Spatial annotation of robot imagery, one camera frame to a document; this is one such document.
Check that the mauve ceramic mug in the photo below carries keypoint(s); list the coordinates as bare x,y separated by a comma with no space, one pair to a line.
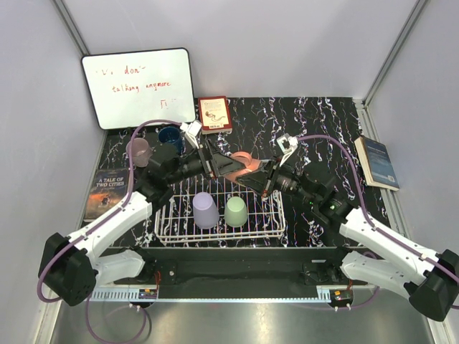
140,152

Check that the light green plastic cup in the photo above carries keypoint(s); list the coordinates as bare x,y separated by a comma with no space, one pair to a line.
235,212

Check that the white wire dish rack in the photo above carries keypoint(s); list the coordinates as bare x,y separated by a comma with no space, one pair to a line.
222,229

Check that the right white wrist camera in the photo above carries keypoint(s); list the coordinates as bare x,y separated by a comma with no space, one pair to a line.
288,145

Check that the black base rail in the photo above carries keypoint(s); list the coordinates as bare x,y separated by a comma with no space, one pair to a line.
242,273

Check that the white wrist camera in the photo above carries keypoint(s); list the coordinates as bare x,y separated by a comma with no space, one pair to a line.
191,132
288,145

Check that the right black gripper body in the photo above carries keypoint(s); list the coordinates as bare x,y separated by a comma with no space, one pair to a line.
282,180

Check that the dark blue mug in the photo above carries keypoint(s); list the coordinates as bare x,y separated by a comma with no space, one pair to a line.
172,135

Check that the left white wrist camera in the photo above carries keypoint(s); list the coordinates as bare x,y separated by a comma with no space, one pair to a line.
191,132

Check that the Tale of Two Cities book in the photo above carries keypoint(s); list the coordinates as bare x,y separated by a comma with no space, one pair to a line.
108,188

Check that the white slotted cable duct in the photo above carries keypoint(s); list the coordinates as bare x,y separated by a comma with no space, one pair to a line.
123,294

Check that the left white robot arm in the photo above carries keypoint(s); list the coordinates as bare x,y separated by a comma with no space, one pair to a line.
73,266

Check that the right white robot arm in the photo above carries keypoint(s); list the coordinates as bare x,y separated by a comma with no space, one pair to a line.
426,278

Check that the red and cream book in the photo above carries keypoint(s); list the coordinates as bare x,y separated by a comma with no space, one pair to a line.
214,115

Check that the blue paperback book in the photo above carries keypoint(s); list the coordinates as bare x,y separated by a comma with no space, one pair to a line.
376,164

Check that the black marbled table mat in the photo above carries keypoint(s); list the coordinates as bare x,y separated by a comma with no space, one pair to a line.
257,123

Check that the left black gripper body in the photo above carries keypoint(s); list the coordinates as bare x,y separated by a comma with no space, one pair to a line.
197,163

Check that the lavender plastic cup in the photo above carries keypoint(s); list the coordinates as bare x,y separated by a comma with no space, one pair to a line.
205,212

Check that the orange pink mug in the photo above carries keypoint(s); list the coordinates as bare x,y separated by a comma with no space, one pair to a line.
251,164

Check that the white dry-erase board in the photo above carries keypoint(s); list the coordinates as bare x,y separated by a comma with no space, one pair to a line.
130,88

